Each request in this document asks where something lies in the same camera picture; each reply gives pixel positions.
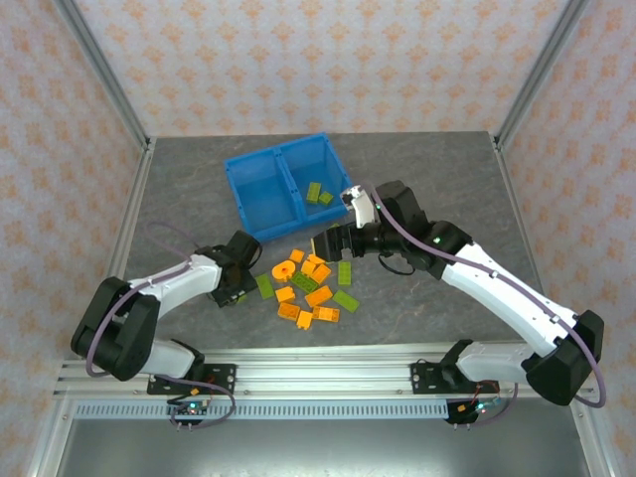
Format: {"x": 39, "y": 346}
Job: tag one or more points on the green lego plate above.
{"x": 265, "y": 286}
{"x": 347, "y": 300}

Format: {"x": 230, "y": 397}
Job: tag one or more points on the dark green lego brick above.
{"x": 304, "y": 282}

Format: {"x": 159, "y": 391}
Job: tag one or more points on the long orange lego brick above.
{"x": 326, "y": 314}

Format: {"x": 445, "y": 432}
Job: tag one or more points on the curved orange lego brick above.
{"x": 304, "y": 320}

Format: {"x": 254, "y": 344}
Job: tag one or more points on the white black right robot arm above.
{"x": 507, "y": 298}

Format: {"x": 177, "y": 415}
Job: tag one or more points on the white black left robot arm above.
{"x": 174, "y": 283}

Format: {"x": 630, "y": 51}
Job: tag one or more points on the small orange lego brick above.
{"x": 297, "y": 255}

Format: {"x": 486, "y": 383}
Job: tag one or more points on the blue two-compartment bin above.
{"x": 278, "y": 189}

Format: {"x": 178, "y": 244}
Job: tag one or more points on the left controller circuit board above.
{"x": 191, "y": 409}

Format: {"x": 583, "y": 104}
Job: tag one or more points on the controller circuit board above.
{"x": 477, "y": 408}
{"x": 191, "y": 409}

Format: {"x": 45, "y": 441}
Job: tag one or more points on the right controller circuit board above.
{"x": 477, "y": 408}

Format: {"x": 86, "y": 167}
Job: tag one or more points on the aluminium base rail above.
{"x": 318, "y": 370}

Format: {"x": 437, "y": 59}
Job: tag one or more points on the aluminium table side rail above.
{"x": 522, "y": 223}
{"x": 131, "y": 208}

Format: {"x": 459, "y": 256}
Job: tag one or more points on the aluminium frame post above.
{"x": 541, "y": 69}
{"x": 107, "y": 74}

